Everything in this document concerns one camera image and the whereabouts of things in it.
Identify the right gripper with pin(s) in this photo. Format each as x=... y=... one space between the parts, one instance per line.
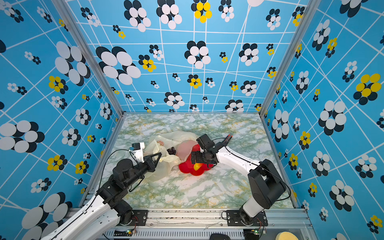
x=198 y=158

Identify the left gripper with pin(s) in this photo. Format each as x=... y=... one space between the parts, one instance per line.
x=149 y=163

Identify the red flower-shaped plate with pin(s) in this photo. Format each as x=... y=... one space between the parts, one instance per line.
x=192 y=168

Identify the dark purple grapes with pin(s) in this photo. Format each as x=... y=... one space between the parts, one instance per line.
x=172 y=151

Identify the translucent cream plastic bag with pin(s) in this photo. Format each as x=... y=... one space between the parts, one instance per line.
x=175 y=148

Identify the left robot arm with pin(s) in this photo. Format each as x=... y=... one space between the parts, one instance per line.
x=107 y=208

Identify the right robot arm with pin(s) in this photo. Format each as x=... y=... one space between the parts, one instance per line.
x=267 y=186

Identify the yellow round object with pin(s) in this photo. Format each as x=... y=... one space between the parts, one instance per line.
x=286 y=236

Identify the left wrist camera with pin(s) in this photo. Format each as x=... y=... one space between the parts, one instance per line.
x=137 y=149

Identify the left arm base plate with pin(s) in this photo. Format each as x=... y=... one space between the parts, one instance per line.
x=134 y=218

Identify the aluminium front rail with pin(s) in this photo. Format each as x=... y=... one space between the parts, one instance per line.
x=201 y=224

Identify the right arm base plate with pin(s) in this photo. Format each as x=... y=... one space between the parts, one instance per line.
x=237 y=218

